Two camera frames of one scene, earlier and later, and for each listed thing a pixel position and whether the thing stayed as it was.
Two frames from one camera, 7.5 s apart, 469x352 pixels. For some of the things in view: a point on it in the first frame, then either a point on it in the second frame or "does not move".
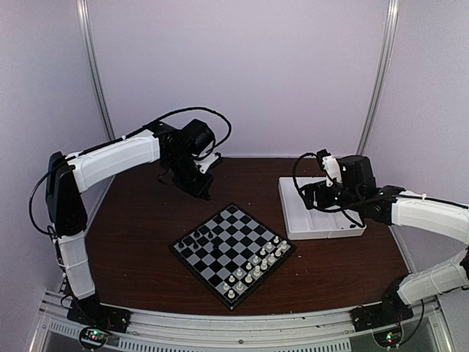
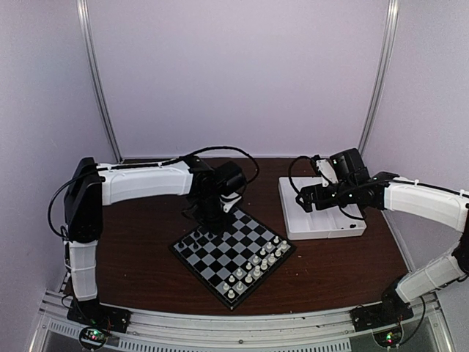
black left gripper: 200,189 to 218,228
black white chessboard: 231,252 does not move
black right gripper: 319,188 does not move
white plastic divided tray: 303,223 does not move
